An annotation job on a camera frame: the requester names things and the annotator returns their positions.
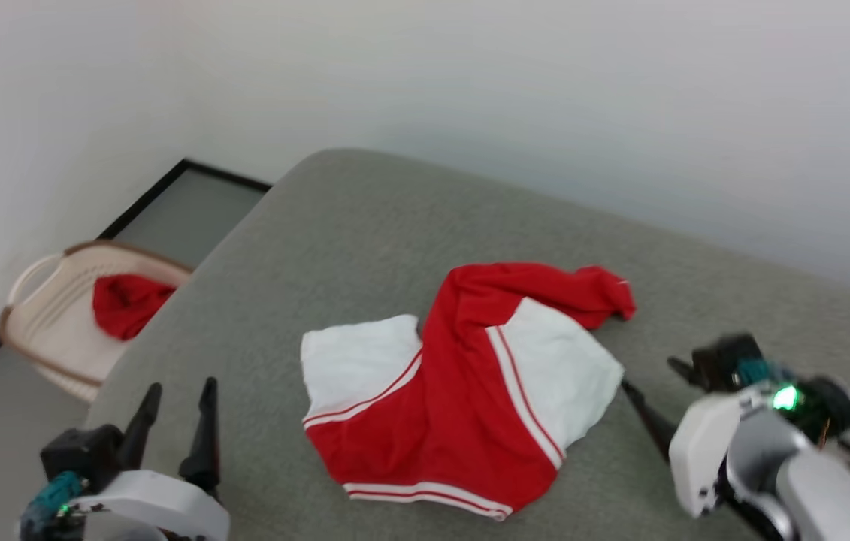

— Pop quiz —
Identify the plain red garment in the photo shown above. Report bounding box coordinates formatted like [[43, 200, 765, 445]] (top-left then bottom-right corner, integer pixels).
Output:
[[92, 274, 177, 342]]

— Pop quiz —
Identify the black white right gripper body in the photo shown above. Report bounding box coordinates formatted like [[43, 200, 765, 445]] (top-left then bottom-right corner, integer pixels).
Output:
[[668, 334, 773, 520]]

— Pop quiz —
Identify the red white basketball jersey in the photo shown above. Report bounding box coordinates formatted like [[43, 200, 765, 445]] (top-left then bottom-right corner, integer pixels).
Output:
[[301, 261, 637, 522]]

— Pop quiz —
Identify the beige plastic laundry basket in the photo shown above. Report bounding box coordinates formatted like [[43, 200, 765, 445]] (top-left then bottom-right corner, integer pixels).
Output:
[[0, 240, 194, 405]]

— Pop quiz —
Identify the grey fabric sofa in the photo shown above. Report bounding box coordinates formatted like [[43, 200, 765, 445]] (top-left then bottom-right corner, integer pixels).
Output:
[[85, 148, 850, 541]]

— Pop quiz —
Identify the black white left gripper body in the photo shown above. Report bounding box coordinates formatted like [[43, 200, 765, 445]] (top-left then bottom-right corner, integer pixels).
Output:
[[19, 424, 231, 541]]

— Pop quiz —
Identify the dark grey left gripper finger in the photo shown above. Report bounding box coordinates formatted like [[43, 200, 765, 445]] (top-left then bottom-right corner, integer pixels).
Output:
[[179, 377, 221, 494], [119, 382, 163, 471]]

